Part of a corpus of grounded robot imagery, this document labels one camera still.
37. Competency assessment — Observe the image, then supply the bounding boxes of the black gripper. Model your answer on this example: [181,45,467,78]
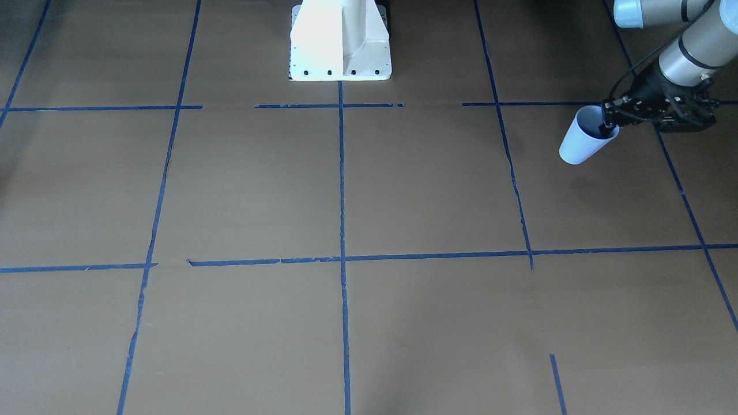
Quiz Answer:
[598,63,681,138]

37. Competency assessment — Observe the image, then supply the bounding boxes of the blue plastic cup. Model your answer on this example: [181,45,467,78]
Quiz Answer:
[559,105,620,165]

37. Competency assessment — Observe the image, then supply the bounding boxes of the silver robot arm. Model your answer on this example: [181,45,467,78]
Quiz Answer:
[596,1,737,136]

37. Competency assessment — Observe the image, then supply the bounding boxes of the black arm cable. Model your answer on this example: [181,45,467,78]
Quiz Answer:
[608,23,692,101]

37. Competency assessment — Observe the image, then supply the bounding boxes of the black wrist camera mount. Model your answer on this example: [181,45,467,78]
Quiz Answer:
[656,74,720,133]

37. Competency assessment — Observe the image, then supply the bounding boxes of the white pedestal column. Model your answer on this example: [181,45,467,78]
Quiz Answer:
[288,1,393,82]

